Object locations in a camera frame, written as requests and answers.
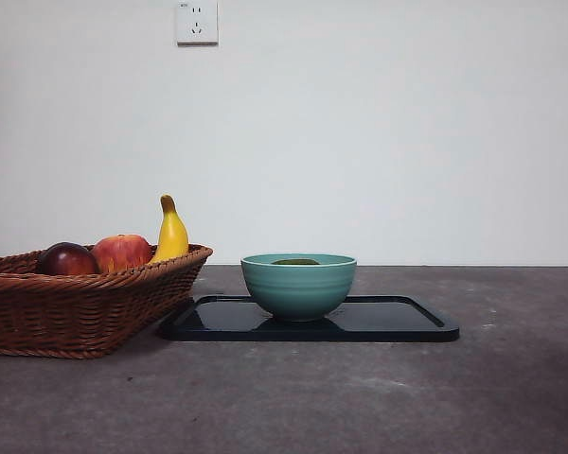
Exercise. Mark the green avocado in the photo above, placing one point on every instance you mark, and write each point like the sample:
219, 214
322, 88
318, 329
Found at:
293, 261

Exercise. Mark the teal ceramic bowl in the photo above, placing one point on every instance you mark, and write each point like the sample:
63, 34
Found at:
298, 291

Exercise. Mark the yellow banana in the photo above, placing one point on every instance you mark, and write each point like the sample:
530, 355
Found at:
171, 236

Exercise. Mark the dark rectangular tray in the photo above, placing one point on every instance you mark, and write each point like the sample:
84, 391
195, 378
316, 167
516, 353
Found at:
388, 321

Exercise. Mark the red and yellow apple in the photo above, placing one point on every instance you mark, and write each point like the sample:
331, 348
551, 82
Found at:
123, 253

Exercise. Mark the dark red apple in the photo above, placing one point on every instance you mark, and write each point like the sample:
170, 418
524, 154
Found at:
66, 260

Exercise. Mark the brown wicker basket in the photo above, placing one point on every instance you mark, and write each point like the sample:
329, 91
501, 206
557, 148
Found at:
76, 312

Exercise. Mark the white wall socket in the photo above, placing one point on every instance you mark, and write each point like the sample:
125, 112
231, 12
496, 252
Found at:
197, 22

